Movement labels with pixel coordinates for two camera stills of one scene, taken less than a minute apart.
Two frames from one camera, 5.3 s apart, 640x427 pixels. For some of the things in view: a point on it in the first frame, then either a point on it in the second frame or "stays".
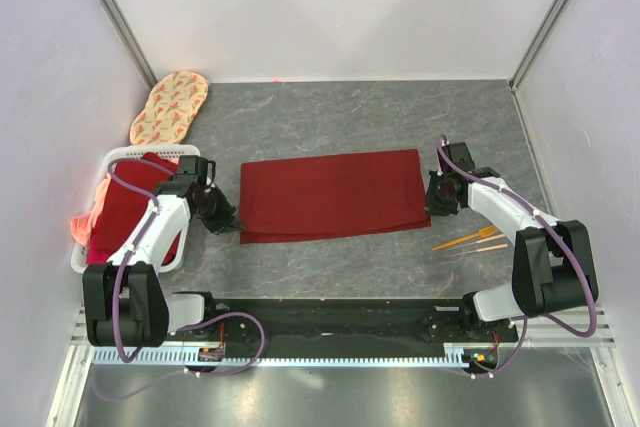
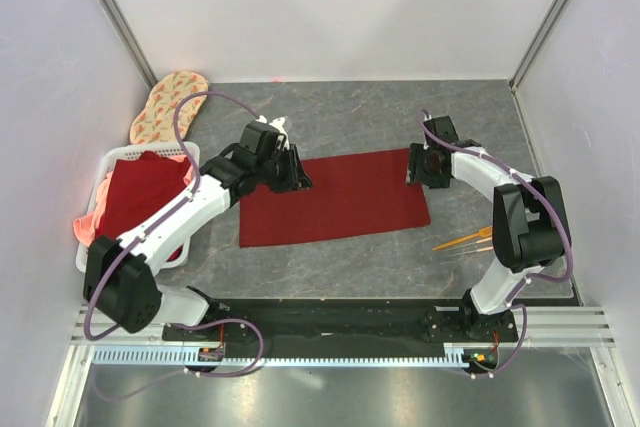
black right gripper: [432, 206] to [416, 154]
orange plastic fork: [480, 234] stays
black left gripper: [225, 219] to [296, 178]
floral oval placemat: [174, 101] stays
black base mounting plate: [297, 323] stays
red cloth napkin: [331, 195] stays
